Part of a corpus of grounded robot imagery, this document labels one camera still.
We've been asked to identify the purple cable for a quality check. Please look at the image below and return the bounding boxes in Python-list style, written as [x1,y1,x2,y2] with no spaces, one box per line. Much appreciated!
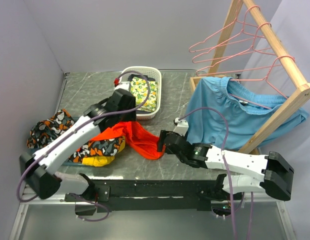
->
[182,106,255,240]
[16,70,150,203]

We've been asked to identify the camouflage pattern shorts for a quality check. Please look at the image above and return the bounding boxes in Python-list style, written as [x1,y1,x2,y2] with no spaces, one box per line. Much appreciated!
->
[26,108,126,164]

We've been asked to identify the blue shorts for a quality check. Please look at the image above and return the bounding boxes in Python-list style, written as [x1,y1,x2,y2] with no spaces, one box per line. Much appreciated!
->
[183,76,310,150]

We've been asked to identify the yellow shorts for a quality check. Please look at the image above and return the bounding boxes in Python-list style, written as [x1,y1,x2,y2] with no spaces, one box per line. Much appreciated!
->
[82,136,126,167]

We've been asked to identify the lemon print folded cloth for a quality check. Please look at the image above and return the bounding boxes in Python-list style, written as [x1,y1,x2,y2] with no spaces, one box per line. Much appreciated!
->
[129,76,159,113]

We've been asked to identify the teal plastic tray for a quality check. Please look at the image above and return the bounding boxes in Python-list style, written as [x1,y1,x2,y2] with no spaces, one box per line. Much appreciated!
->
[30,116,95,174]

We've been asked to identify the aluminium rail frame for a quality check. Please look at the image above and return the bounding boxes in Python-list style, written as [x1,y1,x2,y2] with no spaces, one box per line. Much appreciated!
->
[8,184,71,240]

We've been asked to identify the wooden clothes rack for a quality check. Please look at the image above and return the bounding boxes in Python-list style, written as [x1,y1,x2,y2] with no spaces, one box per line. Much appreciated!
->
[195,0,310,153]

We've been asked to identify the pink hanger holding blue shorts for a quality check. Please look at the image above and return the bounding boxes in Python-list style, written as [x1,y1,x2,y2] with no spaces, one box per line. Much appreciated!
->
[227,55,295,111]

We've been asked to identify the pink wire hanger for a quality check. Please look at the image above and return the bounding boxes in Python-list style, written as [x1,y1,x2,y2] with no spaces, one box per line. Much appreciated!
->
[192,20,275,76]
[188,0,243,53]
[188,0,265,68]

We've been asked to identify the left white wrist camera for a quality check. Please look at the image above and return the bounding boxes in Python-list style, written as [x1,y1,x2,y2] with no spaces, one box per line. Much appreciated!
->
[114,78,131,92]

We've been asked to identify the orange shorts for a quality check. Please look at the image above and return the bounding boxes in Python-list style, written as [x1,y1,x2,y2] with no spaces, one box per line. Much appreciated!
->
[88,121,164,160]

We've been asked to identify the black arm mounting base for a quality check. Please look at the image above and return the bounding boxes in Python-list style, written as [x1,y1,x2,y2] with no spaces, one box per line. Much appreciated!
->
[63,174,243,213]

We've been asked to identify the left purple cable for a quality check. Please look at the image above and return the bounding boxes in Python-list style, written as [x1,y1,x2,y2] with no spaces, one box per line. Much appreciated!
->
[16,70,150,203]

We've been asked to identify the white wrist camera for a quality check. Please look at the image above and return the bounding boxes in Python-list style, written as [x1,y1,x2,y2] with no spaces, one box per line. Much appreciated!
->
[114,78,131,92]
[173,117,189,137]

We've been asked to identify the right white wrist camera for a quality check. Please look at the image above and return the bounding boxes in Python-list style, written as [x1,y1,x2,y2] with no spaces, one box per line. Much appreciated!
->
[173,117,189,137]

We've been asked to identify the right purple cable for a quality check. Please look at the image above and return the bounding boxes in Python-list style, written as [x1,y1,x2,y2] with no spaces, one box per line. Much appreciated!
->
[182,106,255,240]

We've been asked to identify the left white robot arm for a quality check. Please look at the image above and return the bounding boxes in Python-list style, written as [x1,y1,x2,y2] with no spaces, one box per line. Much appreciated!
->
[19,88,136,201]

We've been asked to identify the white plastic basket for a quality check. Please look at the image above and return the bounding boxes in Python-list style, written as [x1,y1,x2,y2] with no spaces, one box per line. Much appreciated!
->
[118,66,162,120]

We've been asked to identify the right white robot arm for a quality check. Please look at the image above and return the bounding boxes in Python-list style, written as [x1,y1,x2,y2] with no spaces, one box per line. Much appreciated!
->
[157,130,294,201]

